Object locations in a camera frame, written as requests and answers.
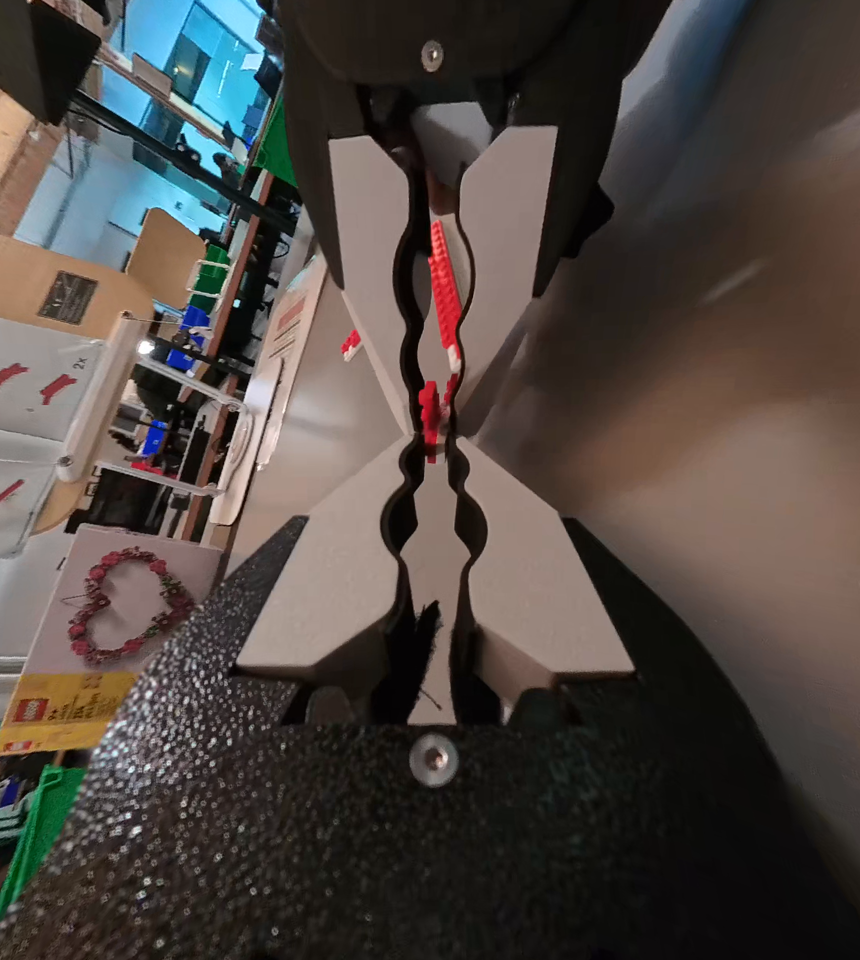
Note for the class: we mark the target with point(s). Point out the red and white lego frame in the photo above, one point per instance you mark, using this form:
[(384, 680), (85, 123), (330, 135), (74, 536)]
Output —
[(445, 285)]

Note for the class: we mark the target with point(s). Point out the small green storage bin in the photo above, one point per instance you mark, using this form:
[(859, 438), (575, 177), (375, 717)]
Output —
[(212, 277)]

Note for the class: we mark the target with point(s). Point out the green plastic bin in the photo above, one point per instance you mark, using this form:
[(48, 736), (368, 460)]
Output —
[(276, 150), (40, 825)]

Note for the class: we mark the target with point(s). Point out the lego instruction booklet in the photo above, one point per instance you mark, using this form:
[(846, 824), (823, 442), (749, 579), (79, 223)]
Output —
[(25, 420)]

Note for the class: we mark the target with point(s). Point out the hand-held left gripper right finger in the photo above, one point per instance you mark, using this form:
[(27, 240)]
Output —
[(542, 592)]

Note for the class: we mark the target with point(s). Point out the white paper sheet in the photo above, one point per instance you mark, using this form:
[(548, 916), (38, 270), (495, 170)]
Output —
[(295, 322)]

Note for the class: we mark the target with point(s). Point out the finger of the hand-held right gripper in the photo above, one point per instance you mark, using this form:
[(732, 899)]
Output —
[(366, 240), (509, 240)]

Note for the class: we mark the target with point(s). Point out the blue storage bin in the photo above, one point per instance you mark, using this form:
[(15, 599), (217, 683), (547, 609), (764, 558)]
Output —
[(194, 319)]

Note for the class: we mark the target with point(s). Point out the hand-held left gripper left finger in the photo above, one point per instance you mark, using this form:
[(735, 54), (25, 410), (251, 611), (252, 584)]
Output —
[(325, 585)]

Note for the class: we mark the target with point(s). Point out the white and yellow lego box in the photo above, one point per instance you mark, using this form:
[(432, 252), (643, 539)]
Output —
[(51, 660)]

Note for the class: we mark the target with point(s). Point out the person's right hand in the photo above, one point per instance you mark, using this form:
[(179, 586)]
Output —
[(441, 195)]

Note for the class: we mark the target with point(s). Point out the red and white lego assembly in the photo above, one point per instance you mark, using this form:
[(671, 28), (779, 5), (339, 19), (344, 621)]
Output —
[(430, 412)]

